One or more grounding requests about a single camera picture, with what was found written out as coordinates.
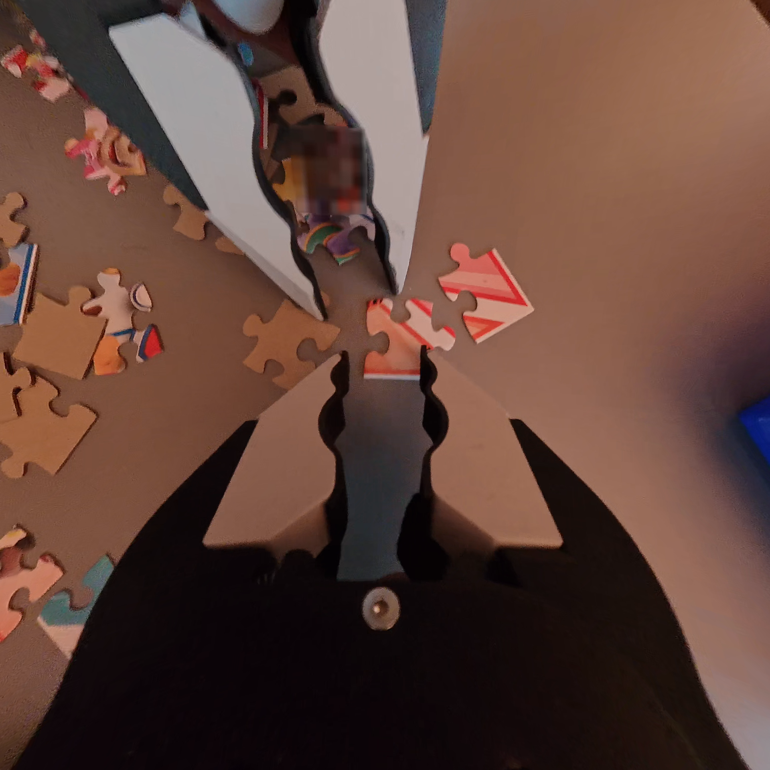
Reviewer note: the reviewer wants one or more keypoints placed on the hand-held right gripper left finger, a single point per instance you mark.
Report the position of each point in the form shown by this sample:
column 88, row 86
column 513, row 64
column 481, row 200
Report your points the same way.
column 276, row 481

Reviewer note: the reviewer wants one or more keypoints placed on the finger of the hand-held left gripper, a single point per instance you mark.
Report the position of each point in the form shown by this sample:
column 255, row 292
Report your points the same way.
column 192, row 120
column 385, row 90

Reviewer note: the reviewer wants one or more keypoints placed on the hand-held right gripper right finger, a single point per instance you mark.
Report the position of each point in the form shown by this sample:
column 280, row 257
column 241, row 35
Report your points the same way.
column 493, row 481

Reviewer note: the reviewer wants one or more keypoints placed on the red white colourful puzzle piece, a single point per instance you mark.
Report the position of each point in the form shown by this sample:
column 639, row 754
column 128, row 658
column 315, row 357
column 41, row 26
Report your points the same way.
column 45, row 75

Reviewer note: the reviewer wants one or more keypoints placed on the orange pink swirl puzzle piece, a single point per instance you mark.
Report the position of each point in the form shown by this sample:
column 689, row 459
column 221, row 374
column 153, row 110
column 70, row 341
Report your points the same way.
column 102, row 150

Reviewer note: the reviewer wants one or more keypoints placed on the plain brown puzzle piece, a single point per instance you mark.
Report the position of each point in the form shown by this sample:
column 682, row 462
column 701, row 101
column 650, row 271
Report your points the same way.
column 42, row 433
column 57, row 337
column 12, row 391
column 11, row 222
column 283, row 343

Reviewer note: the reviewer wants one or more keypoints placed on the deep orange edge puzzle piece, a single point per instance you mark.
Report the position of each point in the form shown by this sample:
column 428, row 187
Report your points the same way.
column 391, row 355

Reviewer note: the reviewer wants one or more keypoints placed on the red pink striped puzzle piece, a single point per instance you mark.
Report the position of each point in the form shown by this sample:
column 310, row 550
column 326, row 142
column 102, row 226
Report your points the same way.
column 493, row 295

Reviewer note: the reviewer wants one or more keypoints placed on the plain teal puzzle piece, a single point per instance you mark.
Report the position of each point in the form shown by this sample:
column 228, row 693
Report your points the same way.
column 60, row 613

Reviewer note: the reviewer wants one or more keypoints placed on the purple rainbow swirl puzzle piece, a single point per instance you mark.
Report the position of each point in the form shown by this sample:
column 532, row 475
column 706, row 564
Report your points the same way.
column 337, row 240

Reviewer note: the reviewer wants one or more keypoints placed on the white orange blue puzzle piece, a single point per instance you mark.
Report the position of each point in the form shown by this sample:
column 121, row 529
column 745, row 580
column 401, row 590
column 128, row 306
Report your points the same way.
column 114, row 301

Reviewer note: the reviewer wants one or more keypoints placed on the blue orange dog puzzle piece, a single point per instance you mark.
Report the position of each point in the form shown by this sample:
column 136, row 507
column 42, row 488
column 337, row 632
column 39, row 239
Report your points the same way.
column 21, row 289

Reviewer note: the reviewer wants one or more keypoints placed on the pink red edge puzzle piece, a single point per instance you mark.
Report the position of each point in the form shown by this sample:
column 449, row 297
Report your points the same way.
column 30, row 586

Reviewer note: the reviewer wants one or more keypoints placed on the blue plastic bin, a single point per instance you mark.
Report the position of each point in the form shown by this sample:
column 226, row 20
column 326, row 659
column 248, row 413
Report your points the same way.
column 758, row 427

